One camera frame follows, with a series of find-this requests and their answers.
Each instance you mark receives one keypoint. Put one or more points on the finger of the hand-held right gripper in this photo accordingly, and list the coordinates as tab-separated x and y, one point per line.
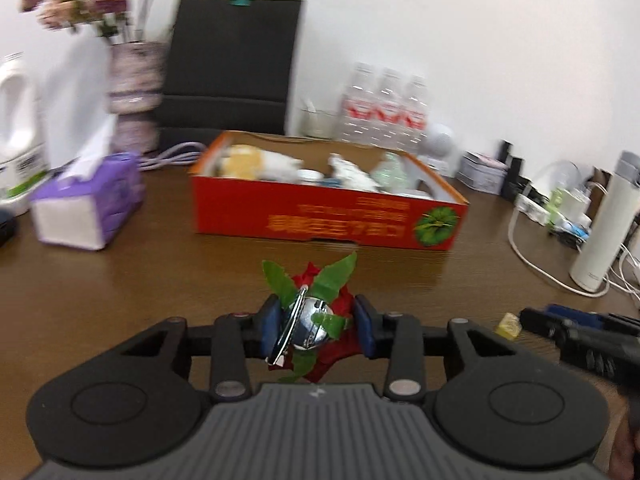
542	322
580	312

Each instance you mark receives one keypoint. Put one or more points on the white tissue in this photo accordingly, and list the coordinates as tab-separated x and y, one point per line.
350	172

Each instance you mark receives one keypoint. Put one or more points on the purple tissue pack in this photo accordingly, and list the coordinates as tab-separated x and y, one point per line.
95	195

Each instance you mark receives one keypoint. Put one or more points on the white thermos bottle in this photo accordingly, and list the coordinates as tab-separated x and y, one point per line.
600	240

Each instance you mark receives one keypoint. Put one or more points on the red flower bell ornament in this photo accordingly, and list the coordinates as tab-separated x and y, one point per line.
310	322

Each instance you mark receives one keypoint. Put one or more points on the red cardboard box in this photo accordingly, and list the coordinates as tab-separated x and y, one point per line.
325	215

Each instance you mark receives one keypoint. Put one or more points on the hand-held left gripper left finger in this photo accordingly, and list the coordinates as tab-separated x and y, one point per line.
270	325

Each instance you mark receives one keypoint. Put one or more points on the glass cup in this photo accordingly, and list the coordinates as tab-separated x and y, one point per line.
317	125

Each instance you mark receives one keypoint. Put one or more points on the green spray bottle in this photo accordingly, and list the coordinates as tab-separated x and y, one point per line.
556	205

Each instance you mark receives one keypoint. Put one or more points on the yellow white plush hamster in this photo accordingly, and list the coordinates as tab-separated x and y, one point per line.
250	160

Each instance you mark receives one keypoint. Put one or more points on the pale tin box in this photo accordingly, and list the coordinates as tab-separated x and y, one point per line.
480	175

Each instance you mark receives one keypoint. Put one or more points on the dried pink roses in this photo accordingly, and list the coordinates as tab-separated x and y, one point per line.
65	10

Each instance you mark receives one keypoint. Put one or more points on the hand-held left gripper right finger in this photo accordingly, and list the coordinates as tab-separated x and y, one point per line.
365	327

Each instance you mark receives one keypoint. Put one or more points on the white robot speaker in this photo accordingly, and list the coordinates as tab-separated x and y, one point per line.
440	142

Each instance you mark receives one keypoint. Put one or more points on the small yellow block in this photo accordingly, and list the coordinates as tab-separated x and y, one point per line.
510	326

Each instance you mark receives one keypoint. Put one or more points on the clear water bottle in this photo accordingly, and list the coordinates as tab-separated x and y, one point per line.
359	110
415	117
389	112

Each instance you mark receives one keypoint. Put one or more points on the iridescent organza pouch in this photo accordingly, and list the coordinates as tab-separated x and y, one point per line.
392	172

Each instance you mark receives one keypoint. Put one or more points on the small white round cap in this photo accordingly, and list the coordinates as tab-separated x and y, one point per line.
311	175

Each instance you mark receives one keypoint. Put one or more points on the white detergent bottle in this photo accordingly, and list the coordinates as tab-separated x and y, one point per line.
15	160

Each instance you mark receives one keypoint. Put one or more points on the black rectangular bottle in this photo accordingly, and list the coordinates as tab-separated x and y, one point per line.
513	180

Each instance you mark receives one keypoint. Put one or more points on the black paper bag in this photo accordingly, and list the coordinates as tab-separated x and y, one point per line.
230	60

